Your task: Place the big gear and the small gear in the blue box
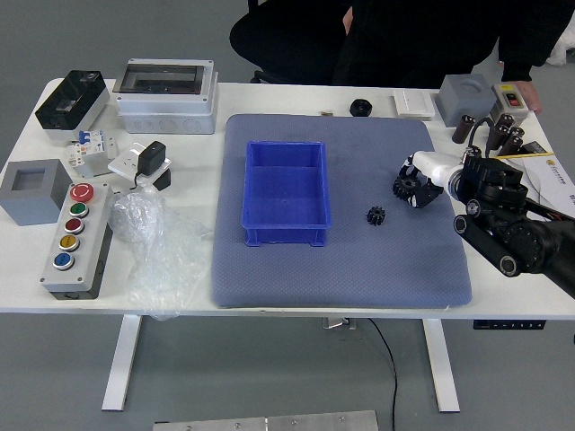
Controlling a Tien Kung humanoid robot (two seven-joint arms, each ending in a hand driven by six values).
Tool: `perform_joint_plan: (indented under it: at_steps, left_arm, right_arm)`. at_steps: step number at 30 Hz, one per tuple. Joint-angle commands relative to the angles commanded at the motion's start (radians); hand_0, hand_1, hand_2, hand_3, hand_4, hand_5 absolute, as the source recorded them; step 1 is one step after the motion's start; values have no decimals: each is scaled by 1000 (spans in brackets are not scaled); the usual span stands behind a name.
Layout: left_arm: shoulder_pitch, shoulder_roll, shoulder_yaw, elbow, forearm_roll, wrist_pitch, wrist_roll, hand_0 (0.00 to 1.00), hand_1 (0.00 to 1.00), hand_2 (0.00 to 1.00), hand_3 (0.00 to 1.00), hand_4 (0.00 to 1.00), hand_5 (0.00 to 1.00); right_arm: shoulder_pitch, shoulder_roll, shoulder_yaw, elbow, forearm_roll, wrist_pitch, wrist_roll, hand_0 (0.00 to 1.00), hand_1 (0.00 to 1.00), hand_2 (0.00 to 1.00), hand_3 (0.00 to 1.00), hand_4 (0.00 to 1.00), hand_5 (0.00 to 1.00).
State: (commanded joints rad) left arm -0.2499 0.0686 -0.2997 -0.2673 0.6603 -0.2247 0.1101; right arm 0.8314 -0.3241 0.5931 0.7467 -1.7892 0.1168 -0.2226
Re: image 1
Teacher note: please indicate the small flat black device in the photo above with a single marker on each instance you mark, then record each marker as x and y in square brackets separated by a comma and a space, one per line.
[536, 148]

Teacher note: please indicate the silver metal plate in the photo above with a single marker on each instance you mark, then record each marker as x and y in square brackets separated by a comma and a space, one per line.
[269, 423]

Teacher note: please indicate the grey box with round hole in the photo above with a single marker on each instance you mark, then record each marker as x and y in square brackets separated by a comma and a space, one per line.
[462, 101]

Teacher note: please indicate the black table control panel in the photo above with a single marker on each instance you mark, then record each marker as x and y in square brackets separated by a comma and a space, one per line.
[510, 324]

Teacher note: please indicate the white table leg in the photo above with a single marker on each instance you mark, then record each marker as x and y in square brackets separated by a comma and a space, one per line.
[121, 363]
[442, 363]

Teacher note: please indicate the white distribution box clear window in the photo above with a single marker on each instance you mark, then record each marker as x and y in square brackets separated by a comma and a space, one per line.
[166, 108]

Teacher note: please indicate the metal under-table bracket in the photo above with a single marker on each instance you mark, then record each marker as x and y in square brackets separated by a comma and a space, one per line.
[339, 323]

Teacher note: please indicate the white blue circuit breaker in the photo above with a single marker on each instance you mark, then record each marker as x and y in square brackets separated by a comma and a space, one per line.
[87, 150]

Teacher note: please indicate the black power adapter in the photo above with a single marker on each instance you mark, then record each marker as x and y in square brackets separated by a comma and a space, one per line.
[150, 157]

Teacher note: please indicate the plush toy in plastic bag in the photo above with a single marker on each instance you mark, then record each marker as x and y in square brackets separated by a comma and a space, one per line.
[563, 49]

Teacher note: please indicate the clear crumpled plastic bag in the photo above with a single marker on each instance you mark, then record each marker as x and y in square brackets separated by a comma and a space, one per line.
[157, 251]

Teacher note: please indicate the grey red-black button switch box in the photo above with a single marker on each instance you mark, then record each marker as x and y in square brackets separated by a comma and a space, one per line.
[512, 101]

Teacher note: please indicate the blue plastic box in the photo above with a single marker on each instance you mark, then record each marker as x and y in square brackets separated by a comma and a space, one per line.
[283, 197]

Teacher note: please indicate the big black gear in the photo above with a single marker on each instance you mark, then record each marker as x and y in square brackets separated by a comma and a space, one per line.
[406, 185]

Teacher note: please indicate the person's left forearm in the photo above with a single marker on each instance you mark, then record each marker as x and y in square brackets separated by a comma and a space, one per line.
[521, 56]

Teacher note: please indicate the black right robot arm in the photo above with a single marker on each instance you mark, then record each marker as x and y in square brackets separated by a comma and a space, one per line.
[494, 179]

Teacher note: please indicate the white wall switch plate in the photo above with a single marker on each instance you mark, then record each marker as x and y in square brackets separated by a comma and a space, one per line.
[413, 103]

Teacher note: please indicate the black-lidded white enclosure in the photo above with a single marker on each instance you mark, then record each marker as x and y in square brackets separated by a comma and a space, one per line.
[67, 103]

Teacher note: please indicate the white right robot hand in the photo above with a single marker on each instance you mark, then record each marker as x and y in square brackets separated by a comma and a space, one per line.
[433, 162]

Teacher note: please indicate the black office chair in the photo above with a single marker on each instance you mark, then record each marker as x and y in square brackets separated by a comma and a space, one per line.
[278, 40]

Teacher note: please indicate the yellow white cardboard box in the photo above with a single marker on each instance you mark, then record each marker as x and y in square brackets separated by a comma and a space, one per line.
[552, 179]

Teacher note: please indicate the person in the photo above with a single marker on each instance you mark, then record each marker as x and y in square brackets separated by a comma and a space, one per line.
[404, 40]

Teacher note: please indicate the person's right hand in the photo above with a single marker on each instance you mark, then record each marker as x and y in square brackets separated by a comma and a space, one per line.
[348, 20]

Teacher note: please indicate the grey hollow square box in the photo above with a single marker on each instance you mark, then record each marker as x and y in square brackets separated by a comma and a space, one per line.
[31, 206]

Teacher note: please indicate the person's left hand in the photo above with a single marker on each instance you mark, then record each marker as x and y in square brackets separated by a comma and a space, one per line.
[531, 94]

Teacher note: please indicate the small black gear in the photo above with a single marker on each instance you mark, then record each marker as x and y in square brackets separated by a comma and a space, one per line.
[376, 216]

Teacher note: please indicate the small black block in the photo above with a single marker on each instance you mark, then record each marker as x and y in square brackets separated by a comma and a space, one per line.
[164, 180]

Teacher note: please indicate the small white plastic part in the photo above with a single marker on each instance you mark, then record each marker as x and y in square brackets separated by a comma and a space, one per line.
[113, 148]

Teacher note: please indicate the grey five-button control station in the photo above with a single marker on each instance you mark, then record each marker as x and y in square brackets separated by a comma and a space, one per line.
[67, 269]

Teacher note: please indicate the grey-blue padded mat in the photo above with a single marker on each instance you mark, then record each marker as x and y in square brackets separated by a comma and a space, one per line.
[359, 269]

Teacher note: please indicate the white socket plate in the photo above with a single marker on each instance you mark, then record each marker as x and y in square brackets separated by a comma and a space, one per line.
[123, 164]

